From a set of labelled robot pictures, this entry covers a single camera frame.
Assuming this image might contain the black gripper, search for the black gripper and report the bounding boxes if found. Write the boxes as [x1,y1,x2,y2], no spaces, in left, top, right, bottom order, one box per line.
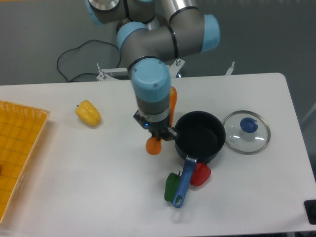
[133,110,178,141]

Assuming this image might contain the long orange baguette bread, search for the long orange baguette bread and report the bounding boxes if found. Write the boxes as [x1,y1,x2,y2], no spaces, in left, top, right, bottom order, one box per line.
[146,86,177,155]

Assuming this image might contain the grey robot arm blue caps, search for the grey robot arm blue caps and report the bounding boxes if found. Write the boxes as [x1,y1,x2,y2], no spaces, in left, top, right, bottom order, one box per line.
[86,0,221,140]

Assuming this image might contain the green bell pepper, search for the green bell pepper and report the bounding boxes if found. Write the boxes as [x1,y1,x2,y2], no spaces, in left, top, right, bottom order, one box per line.
[164,173,180,202]

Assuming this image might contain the red bell pepper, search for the red bell pepper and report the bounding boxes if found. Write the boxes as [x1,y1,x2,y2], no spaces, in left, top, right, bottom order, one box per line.
[190,162,211,187]

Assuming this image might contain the yellow bell pepper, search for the yellow bell pepper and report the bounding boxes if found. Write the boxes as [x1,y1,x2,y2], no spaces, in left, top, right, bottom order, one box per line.
[75,100,101,127]

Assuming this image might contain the glass lid with blue knob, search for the glass lid with blue knob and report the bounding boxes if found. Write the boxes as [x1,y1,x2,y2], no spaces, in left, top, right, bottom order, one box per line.
[223,110,271,155]

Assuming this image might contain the yellow woven basket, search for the yellow woven basket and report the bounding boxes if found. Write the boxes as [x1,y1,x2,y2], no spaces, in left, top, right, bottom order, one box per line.
[0,100,50,222]

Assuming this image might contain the black object at table corner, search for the black object at table corner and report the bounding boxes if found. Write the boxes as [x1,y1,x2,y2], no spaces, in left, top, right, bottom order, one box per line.
[304,199,316,225]

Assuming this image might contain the dark pot with blue handle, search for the dark pot with blue handle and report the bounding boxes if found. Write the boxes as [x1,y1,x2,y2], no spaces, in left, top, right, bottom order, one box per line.
[172,111,226,208]

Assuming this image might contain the black cable on floor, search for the black cable on floor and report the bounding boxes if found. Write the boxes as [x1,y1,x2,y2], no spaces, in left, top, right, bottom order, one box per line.
[56,39,122,82]

